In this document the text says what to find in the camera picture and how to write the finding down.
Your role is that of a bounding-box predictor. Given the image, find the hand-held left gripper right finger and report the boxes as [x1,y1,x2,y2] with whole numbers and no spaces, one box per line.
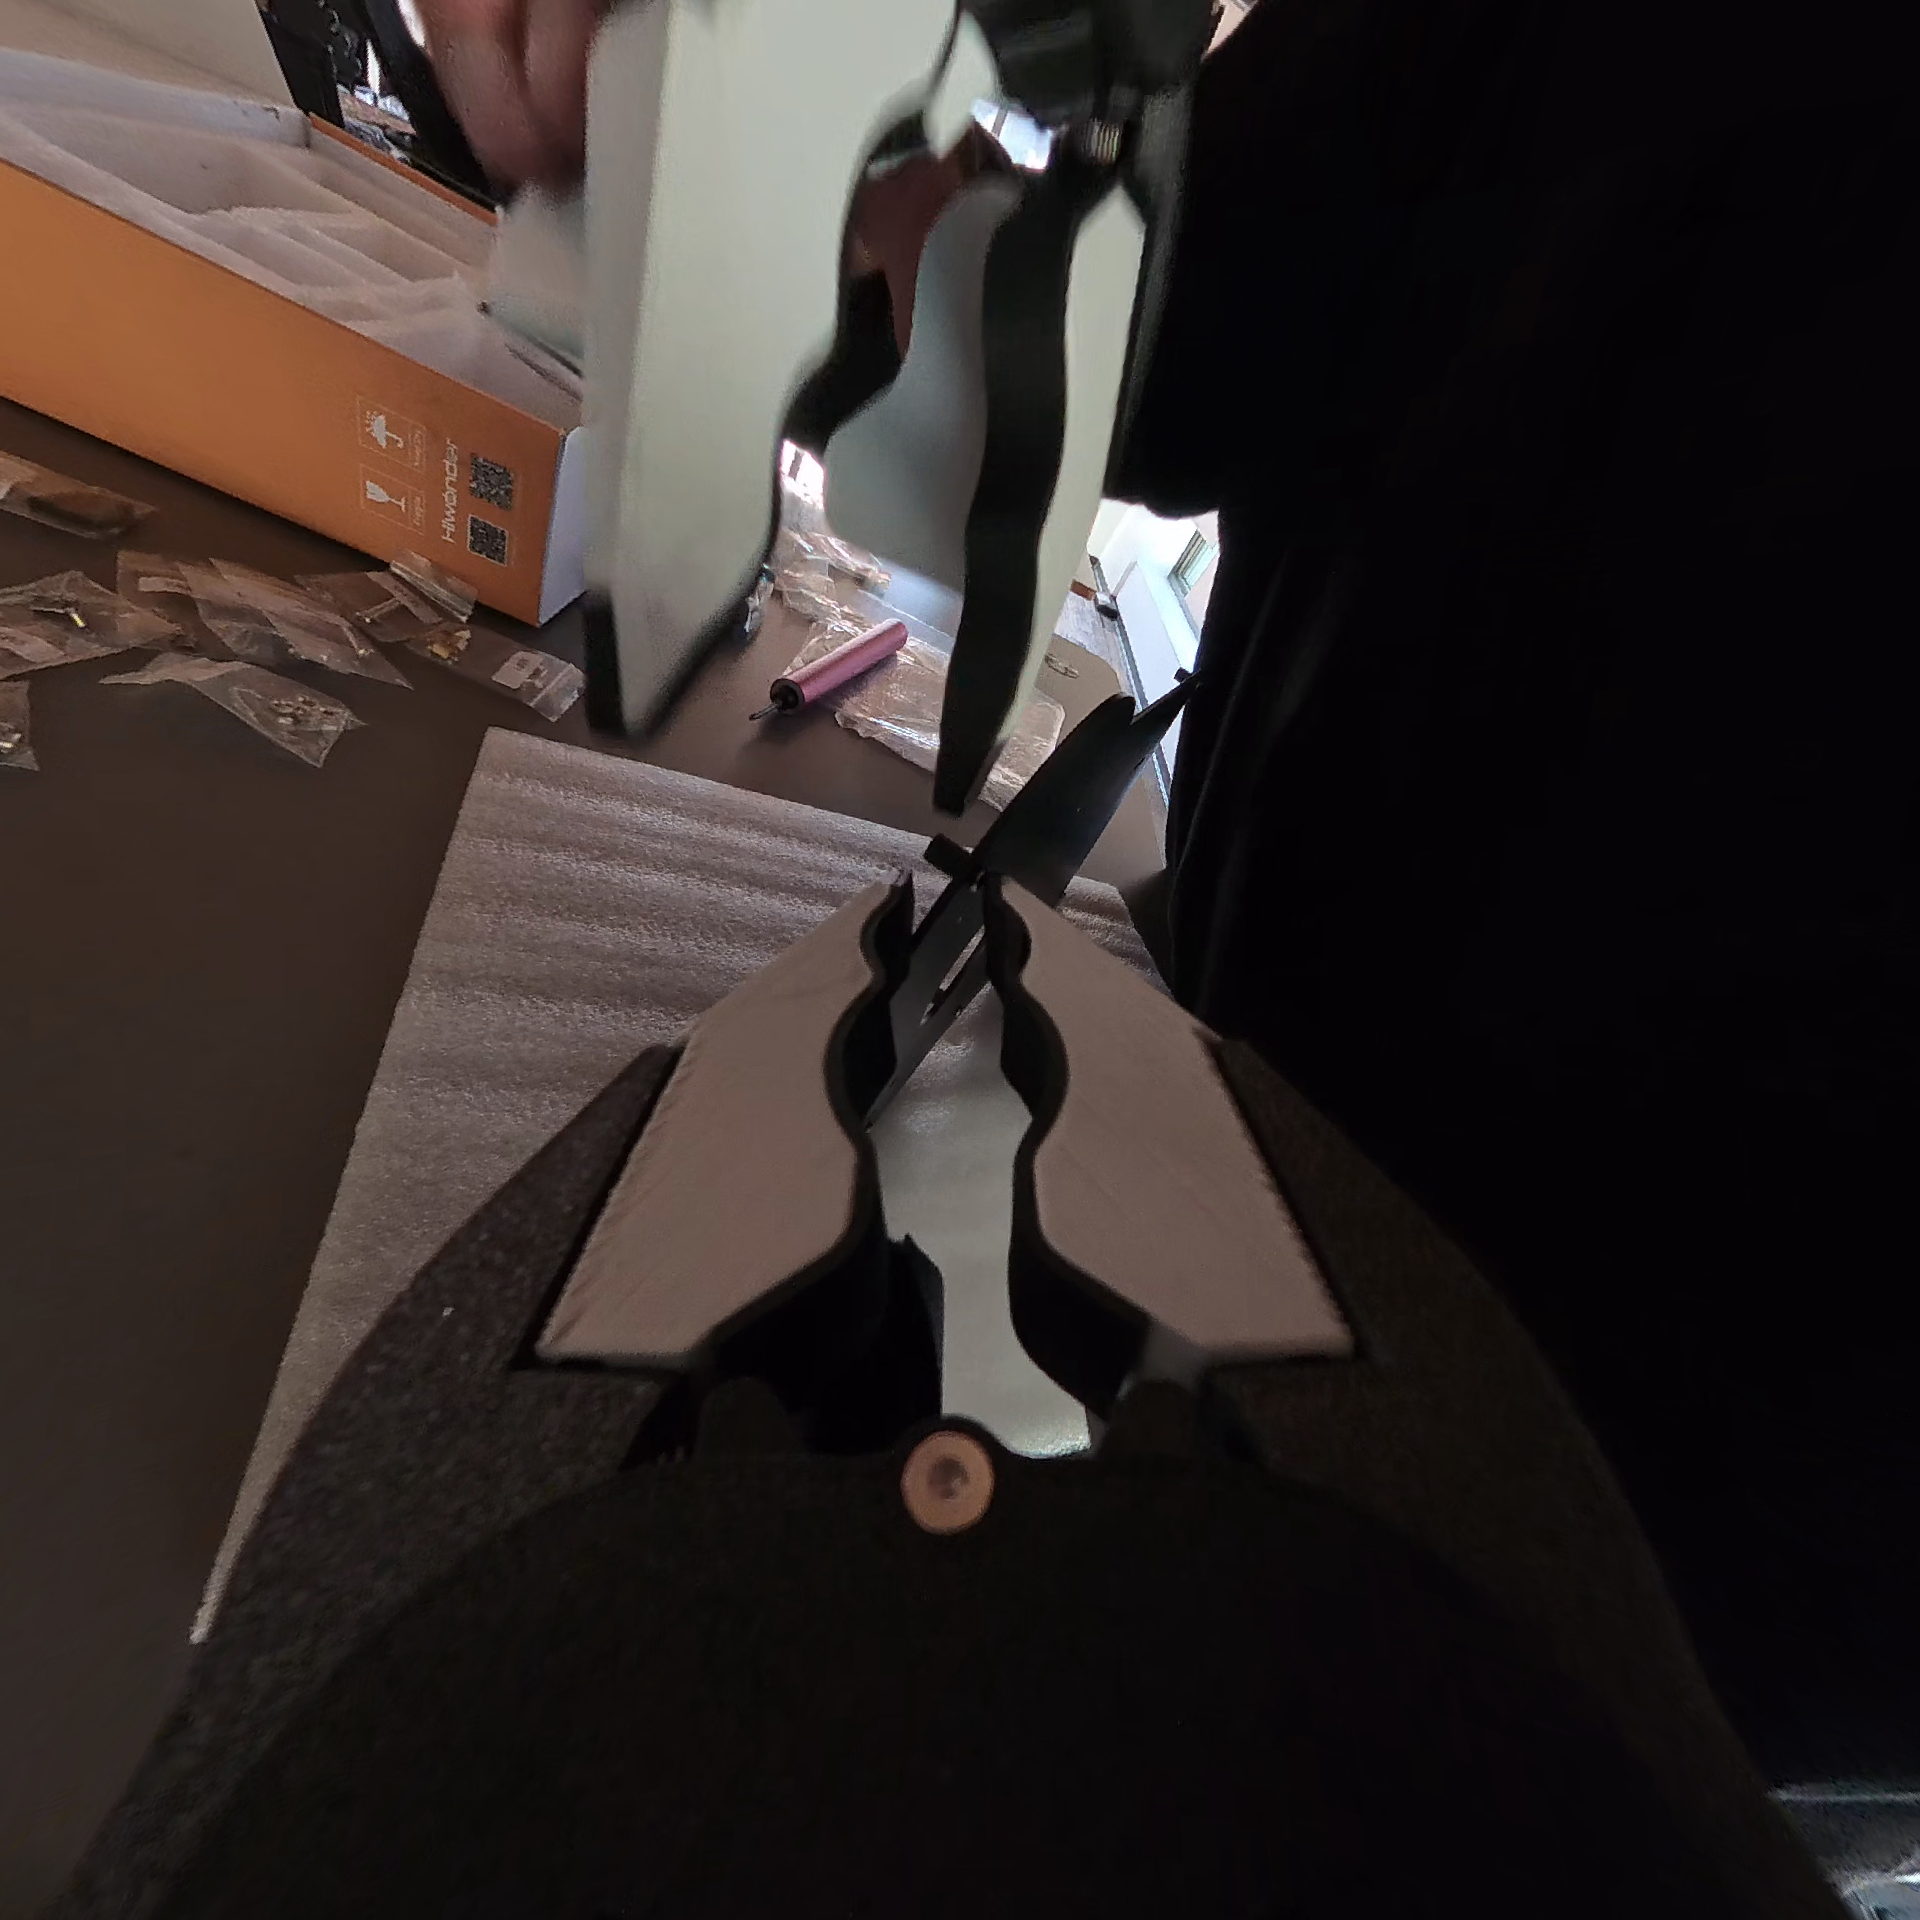
[982,874,1355,1423]

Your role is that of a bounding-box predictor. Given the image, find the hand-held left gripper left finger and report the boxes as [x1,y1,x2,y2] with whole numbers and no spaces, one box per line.
[532,870,916,1427]

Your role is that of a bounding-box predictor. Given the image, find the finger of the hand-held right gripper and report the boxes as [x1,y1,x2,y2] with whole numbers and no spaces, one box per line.
[816,169,1150,823]
[575,0,964,737]

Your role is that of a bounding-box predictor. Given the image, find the black metal chassis plate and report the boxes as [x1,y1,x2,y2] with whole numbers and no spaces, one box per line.
[861,681,1201,1126]

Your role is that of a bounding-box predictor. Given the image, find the person's right hand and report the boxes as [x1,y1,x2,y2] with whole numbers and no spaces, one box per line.
[431,0,601,193]

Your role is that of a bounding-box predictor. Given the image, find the white foam sheet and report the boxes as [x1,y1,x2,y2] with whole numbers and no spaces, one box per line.
[192,726,1172,1643]

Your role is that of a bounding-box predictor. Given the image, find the crumpled clear plastic wrap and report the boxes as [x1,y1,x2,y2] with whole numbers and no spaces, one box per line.
[767,521,889,620]

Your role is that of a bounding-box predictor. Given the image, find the pink screwdriver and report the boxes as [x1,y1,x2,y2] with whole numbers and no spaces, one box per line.
[748,617,910,724]

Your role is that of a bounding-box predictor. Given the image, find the large clear plastic bag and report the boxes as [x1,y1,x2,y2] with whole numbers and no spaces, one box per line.
[831,638,1080,781]

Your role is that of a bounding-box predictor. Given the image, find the orange cardboard box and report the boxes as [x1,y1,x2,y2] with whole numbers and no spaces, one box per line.
[0,46,593,628]

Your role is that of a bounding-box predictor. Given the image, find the scattered small screw bags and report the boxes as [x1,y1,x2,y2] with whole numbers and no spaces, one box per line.
[0,450,588,774]

